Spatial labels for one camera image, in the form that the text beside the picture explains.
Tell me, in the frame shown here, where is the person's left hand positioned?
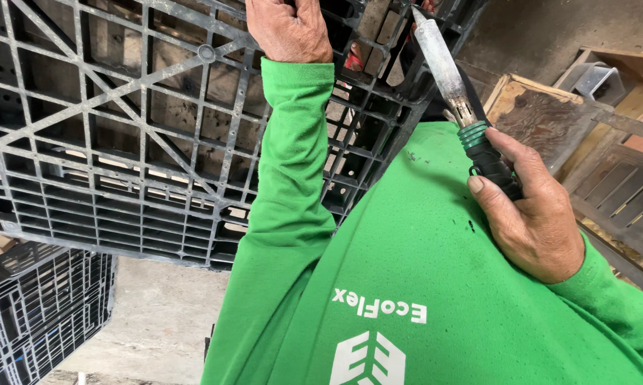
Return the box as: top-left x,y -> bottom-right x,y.
245,0 -> 334,64

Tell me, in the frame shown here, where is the person's right hand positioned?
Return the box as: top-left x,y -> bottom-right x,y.
466,127 -> 586,285

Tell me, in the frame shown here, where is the soldering iron with black handle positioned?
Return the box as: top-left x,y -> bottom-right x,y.
410,6 -> 524,202

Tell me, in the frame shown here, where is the large black plastic pallet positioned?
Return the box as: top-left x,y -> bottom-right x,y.
0,0 -> 488,271

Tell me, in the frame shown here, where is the red sandal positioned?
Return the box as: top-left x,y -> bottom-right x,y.
344,41 -> 365,73

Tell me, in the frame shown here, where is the green long-sleeved shirt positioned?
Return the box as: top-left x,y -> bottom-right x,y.
201,121 -> 643,385

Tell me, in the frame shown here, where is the weathered wooden board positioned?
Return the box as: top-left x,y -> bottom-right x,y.
483,73 -> 604,174

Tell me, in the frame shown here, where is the wooden box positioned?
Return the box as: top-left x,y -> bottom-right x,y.
553,32 -> 643,110

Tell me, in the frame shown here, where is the slatted wooden panel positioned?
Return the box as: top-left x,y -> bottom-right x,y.
561,143 -> 643,268

